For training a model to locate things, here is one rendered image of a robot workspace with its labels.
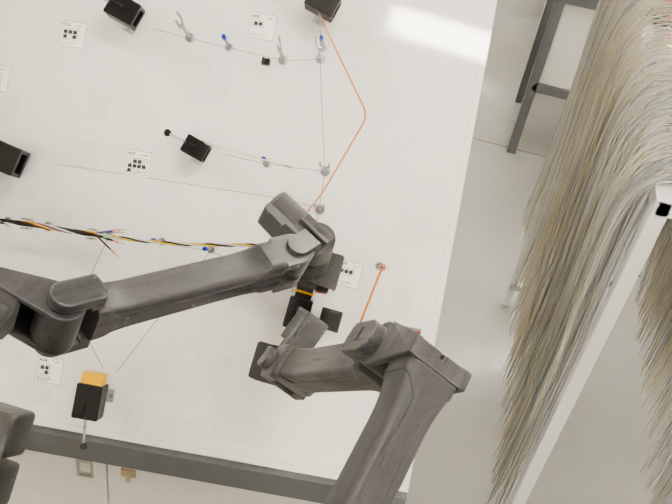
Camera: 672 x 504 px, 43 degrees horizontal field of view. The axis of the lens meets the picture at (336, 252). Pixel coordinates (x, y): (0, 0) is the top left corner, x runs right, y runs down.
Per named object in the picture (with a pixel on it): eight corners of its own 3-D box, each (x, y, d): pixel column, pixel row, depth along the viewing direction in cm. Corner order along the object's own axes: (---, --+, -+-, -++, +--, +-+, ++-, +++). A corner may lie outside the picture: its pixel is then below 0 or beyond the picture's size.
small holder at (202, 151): (175, 124, 160) (167, 117, 153) (217, 147, 160) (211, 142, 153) (163, 145, 160) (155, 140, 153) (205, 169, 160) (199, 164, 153)
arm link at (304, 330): (260, 366, 128) (305, 398, 129) (305, 304, 129) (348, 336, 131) (247, 356, 139) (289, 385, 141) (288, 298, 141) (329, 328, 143)
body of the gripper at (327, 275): (287, 244, 148) (290, 225, 141) (343, 260, 148) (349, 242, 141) (277, 277, 145) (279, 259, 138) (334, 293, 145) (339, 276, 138)
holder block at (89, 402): (80, 439, 159) (64, 451, 149) (92, 375, 159) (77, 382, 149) (104, 444, 159) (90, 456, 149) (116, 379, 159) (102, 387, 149)
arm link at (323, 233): (318, 258, 132) (343, 236, 135) (287, 229, 134) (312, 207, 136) (314, 275, 139) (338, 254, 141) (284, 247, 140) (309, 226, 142)
